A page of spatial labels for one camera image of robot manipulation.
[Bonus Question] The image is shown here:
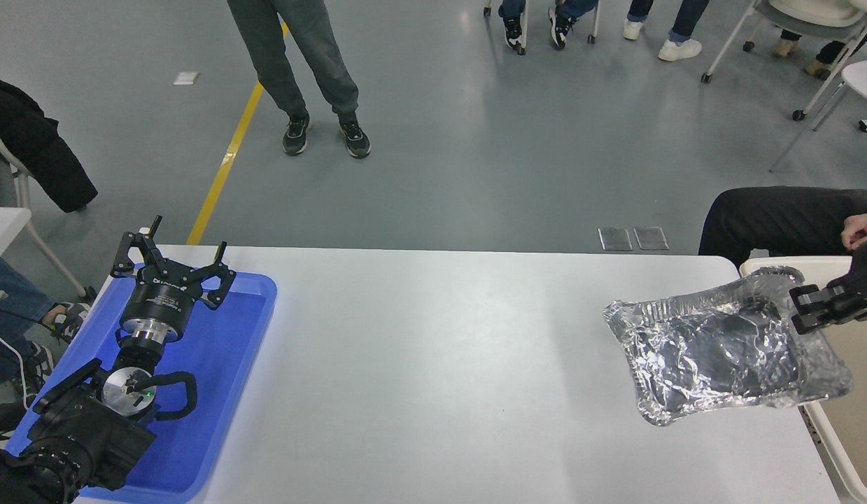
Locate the black jacket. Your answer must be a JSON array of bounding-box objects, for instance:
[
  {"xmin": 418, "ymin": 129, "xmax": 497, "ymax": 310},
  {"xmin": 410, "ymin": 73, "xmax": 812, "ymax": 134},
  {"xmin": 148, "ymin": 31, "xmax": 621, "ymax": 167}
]
[{"xmin": 0, "ymin": 59, "xmax": 98, "ymax": 213}]

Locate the standing person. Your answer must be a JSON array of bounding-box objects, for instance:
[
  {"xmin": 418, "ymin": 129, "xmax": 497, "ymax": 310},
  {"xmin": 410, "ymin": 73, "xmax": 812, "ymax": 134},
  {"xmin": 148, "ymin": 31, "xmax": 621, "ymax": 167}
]
[{"xmin": 227, "ymin": 0, "xmax": 372, "ymax": 159}]

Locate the silver foil plate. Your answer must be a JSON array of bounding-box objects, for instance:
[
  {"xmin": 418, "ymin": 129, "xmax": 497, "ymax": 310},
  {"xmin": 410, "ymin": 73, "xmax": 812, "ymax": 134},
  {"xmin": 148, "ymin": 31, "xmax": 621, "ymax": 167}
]
[{"xmin": 602, "ymin": 266, "xmax": 855, "ymax": 426}]

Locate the blue plastic tray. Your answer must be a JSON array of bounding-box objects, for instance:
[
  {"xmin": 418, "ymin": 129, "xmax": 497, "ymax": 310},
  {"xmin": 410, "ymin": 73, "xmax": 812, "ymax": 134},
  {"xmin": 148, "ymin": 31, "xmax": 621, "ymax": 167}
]
[{"xmin": 5, "ymin": 269, "xmax": 278, "ymax": 503}]

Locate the small white table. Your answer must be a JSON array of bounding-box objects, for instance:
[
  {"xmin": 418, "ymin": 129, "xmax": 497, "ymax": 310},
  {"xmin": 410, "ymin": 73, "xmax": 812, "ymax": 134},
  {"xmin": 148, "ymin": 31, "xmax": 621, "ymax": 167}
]
[{"xmin": 0, "ymin": 206, "xmax": 31, "ymax": 270}]

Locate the person with white shoes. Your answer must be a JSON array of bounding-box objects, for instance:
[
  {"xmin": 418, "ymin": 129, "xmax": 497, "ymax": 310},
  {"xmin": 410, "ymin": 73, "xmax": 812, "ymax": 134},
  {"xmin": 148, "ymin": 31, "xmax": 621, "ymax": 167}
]
[{"xmin": 622, "ymin": 0, "xmax": 710, "ymax": 62}]

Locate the person with tan shoes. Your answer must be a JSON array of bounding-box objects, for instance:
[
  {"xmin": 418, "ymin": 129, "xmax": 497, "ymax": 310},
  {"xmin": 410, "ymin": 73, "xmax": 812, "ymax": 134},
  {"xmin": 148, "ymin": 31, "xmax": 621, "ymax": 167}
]
[{"xmin": 773, "ymin": 28, "xmax": 854, "ymax": 79}]

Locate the person with black shoes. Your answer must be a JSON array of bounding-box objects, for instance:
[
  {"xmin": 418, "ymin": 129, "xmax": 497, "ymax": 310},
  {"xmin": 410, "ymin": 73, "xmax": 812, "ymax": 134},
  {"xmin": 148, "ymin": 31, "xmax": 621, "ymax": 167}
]
[{"xmin": 498, "ymin": 0, "xmax": 598, "ymax": 51}]

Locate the person beside bin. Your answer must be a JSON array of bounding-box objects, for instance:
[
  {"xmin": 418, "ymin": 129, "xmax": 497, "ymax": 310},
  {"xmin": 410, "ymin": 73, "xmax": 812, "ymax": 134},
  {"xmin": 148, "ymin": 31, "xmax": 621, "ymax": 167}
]
[{"xmin": 698, "ymin": 185, "xmax": 867, "ymax": 267}]

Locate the seated person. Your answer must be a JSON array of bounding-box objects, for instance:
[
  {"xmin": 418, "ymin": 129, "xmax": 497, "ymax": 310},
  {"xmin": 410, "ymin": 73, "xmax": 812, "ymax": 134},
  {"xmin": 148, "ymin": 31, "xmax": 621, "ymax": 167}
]
[{"xmin": 0, "ymin": 258, "xmax": 92, "ymax": 449}]

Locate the person's hand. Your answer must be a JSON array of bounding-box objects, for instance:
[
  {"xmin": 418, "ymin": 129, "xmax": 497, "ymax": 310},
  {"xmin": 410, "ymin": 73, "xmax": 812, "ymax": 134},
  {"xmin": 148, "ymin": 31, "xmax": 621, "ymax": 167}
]
[{"xmin": 841, "ymin": 209, "xmax": 867, "ymax": 251}]

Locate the large pale plastic bin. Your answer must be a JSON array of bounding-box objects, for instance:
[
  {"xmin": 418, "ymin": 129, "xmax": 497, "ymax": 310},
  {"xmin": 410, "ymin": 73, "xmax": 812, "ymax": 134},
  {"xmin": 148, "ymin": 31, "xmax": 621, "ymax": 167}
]
[{"xmin": 739, "ymin": 255, "xmax": 867, "ymax": 504}]

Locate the cream seat wheeled chair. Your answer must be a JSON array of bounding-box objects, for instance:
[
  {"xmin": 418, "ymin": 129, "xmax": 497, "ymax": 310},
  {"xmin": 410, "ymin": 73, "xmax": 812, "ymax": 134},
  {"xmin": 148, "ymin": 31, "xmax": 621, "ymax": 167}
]
[{"xmin": 700, "ymin": 0, "xmax": 867, "ymax": 121}]

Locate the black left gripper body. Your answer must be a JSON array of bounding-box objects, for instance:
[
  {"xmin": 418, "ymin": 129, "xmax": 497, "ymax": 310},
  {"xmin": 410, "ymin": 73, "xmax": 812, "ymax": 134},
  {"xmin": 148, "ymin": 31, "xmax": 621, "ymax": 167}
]
[{"xmin": 120, "ymin": 269, "xmax": 204, "ymax": 330}]

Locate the white frame chair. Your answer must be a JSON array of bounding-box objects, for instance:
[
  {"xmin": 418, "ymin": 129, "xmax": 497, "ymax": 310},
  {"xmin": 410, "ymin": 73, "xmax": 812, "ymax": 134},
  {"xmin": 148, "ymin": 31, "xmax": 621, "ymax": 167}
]
[{"xmin": 0, "ymin": 122, "xmax": 91, "ymax": 298}]

